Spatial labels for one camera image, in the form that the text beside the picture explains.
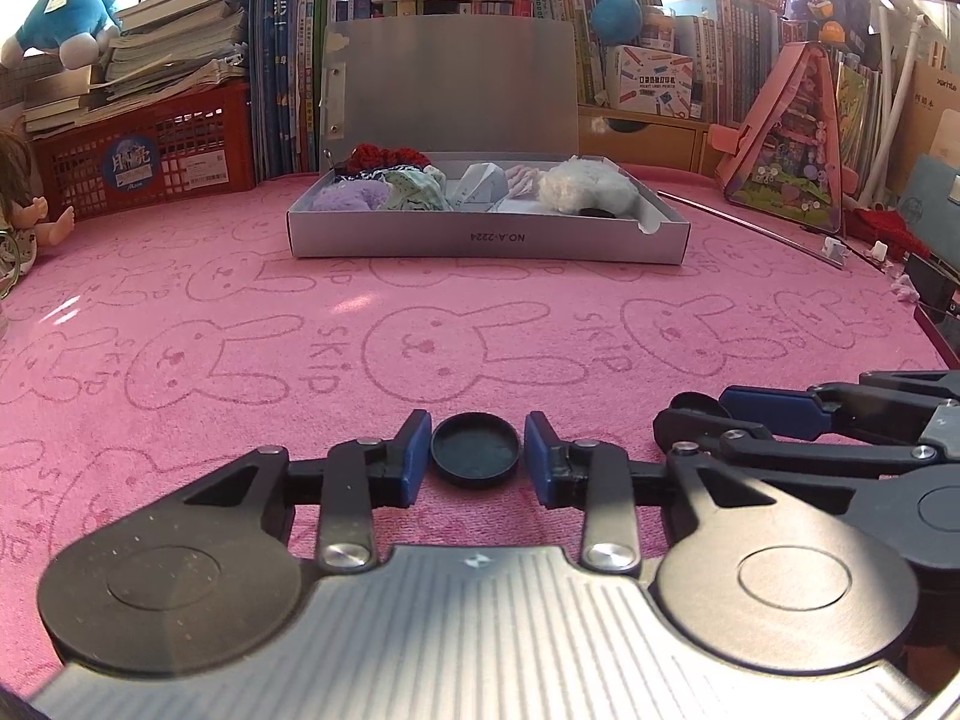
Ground red plastic basket with label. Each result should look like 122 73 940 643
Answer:
34 82 256 220

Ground purple plush toy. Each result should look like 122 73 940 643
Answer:
311 180 391 212

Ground blue cat plush toy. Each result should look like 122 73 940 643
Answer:
0 0 125 70

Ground white plush toy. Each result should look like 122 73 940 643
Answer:
538 156 646 218

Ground stack of worn books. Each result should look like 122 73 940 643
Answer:
22 0 252 140

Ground silver cardboard box with lid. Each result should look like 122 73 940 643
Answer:
287 19 691 265

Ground row of shelf books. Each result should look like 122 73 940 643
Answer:
525 0 788 125

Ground pink rabbit-print blanket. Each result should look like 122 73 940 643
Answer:
0 165 960 698

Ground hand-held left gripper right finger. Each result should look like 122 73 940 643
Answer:
523 411 778 575

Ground white label printer box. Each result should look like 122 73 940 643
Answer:
606 45 695 119

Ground row of thin upright books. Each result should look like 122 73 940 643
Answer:
251 0 353 175

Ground red knitted scrunchie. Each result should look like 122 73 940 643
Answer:
345 144 432 173

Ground black round lid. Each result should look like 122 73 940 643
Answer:
430 412 522 486
664 392 733 425

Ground white plastic pipes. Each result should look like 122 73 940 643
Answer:
874 0 946 203

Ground wooden drawer unit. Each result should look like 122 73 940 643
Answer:
577 106 710 175

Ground green floral cloth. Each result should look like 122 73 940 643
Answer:
379 165 455 211

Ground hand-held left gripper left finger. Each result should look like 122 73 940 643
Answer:
184 410 434 573

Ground colourful picture books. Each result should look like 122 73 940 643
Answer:
832 52 901 200

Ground pink triangular house toy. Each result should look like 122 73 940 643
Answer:
712 41 860 230

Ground thin metal rod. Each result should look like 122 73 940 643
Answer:
660 191 845 267

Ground blue plush ball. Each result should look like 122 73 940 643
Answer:
590 0 644 46

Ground brown-haired doll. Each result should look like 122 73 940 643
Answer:
0 127 76 286

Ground red knitted cloth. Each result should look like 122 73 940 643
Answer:
847 204 931 260

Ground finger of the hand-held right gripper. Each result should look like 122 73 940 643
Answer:
718 367 960 442
652 409 940 482

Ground blue printed carton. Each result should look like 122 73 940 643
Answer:
780 0 875 53

